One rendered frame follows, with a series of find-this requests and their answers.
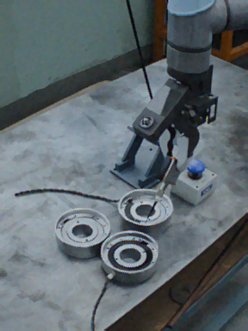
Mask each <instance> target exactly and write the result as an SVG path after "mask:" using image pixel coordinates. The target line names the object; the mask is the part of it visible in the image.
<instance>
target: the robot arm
mask: <svg viewBox="0 0 248 331"><path fill-rule="evenodd" d="M168 11H169V12H168V32H167V57H166V63H167V68H166V71H167V74H168V75H169V76H170V77H171V78H169V79H168V80H167V81H166V83H164V84H163V87H161V88H160V90H159V91H158V92H157V94H156V95H155V96H154V98H152V99H151V101H150V102H149V104H148V105H146V107H145V108H144V109H143V110H142V112H140V114H139V116H138V117H137V118H136V120H134V121H133V123H132V127H133V129H134V130H135V132H136V133H137V134H138V135H139V136H141V137H143V138H144V139H145V140H147V141H151V142H155V141H158V140H159V144H160V147H161V150H162V152H163V154H164V157H165V155H169V156H172V157H173V152H172V151H173V149H174V145H175V144H177V146H178V155H177V165H176V168H177V169H178V171H179V172H180V173H183V171H184V170H186V169H187V168H188V166H189V165H190V161H191V160H192V159H193V158H194V157H195V156H196V155H197V154H198V153H199V152H200V151H201V150H202V148H203V145H204V142H203V140H200V131H199V129H198V128H197V127H200V126H201V125H202V124H203V123H205V122H206V120H207V117H208V123H207V124H210V123H211V122H214V121H215V119H216V114H217V103H218V98H219V96H217V95H215V94H213V93H212V92H211V90H212V79H213V69H214V64H212V63H210V59H211V45H212V34H218V33H225V32H228V31H234V30H239V29H240V30H241V29H245V28H247V29H248V0H169V3H168ZM209 97H212V98H210V99H209ZM212 105H215V107H214V115H213V116H211V117H210V113H211V106H212Z"/></svg>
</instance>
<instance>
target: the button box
mask: <svg viewBox="0 0 248 331"><path fill-rule="evenodd" d="M216 179H217V174H214V173H212V172H211V171H209V170H208V169H206V168H205V171H204V172H203V173H200V174H197V175H193V174H192V173H191V172H189V171H188V170H187V169H186V170H184V171H183V173H181V174H180V176H179V177H178V179H177V181H176V183H175V185H176V186H175V185H172V186H171V187H170V191H171V192H172V193H173V194H175V195H176V196H178V197H181V198H182V199H183V200H185V201H186V202H188V203H191V204H193V205H194V206H196V205H197V204H199V203H200V202H202V201H203V200H205V199H206V198H207V197H208V196H209V195H211V194H212V193H213V192H214V190H215V185H216Z"/></svg>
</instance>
